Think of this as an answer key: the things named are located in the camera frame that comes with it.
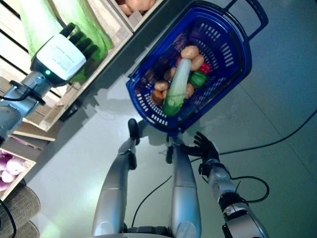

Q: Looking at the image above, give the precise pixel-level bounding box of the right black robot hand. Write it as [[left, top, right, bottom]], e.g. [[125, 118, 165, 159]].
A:
[[179, 131, 220, 164]]

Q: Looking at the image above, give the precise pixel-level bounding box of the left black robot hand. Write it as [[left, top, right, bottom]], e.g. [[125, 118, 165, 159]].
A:
[[30, 22, 99, 87]]

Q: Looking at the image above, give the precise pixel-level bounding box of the blue plastic shopping basket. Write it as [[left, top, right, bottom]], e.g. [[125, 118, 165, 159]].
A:
[[125, 0, 269, 136]]

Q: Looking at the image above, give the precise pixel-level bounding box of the woven wicker basket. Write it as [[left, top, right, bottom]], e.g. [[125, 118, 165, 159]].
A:
[[0, 184, 42, 238]]

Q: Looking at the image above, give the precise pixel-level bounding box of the right black robot foot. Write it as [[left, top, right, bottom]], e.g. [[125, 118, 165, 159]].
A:
[[165, 146, 174, 164]]

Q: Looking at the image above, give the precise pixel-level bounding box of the black robot foot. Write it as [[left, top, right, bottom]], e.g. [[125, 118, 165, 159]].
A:
[[127, 118, 141, 146], [165, 146, 174, 164]]

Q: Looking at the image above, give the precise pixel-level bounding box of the wooden crate shelf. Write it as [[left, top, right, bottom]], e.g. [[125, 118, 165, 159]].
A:
[[56, 0, 174, 122]]

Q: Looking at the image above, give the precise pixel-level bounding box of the green bell pepper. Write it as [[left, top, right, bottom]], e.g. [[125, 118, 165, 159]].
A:
[[190, 71, 208, 87]]

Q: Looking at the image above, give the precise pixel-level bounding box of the orange carrot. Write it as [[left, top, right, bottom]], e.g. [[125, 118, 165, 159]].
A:
[[151, 90, 164, 105]]

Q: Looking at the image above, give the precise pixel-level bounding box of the left black robot foot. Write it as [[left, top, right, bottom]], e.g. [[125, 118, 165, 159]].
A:
[[127, 118, 141, 146]]

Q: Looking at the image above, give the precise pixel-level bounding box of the grey robot waist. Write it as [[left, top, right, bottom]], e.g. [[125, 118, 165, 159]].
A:
[[93, 224, 175, 238]]

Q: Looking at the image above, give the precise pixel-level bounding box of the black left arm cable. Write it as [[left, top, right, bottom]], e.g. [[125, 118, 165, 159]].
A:
[[0, 80, 47, 105]]

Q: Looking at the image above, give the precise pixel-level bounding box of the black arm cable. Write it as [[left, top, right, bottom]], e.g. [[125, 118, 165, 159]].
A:
[[230, 175, 270, 203], [0, 80, 47, 105]]

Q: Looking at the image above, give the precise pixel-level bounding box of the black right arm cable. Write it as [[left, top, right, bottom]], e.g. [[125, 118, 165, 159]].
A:
[[230, 175, 270, 203]]

